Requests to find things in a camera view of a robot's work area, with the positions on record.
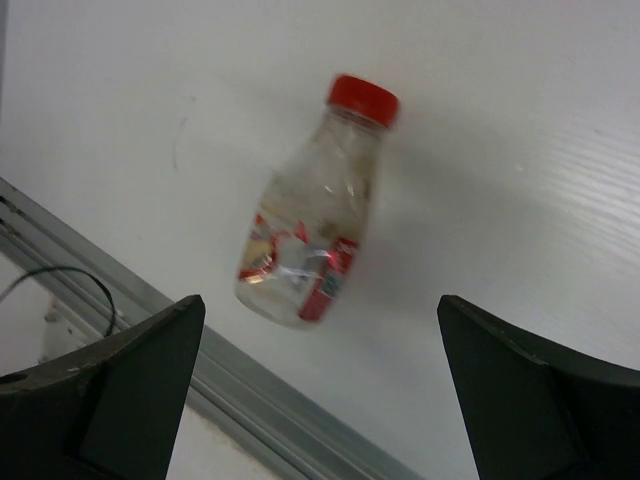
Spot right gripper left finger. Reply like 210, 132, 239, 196
1, 295, 205, 479

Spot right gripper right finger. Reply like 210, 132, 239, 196
437, 295, 639, 479

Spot red-capped labelled plastic bottle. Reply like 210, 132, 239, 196
235, 74, 400, 328

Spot aluminium frame rail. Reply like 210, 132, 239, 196
0, 177, 426, 480

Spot black thin wire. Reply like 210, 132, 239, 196
0, 265, 117, 339

